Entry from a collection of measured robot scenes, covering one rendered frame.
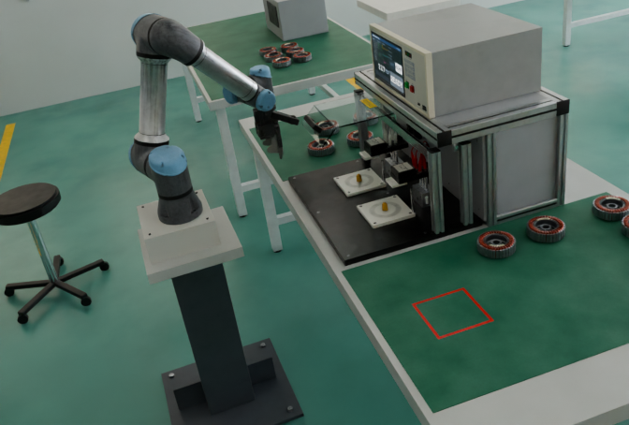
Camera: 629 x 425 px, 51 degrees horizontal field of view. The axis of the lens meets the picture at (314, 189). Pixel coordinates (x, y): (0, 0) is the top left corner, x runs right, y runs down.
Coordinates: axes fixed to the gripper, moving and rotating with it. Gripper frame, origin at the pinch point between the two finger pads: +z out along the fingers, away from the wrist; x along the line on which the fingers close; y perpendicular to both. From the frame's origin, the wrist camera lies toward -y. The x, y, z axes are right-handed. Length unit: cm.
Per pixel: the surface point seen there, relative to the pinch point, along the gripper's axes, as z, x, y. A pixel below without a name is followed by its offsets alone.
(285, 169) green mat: 9.3, -3.0, -1.4
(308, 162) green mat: 9.3, -4.3, -11.7
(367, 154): -3.7, 28.8, -25.9
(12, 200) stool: 28, -84, 118
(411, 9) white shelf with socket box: -36, -32, -74
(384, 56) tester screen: -39, 31, -35
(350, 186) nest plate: 6.1, 30.5, -17.6
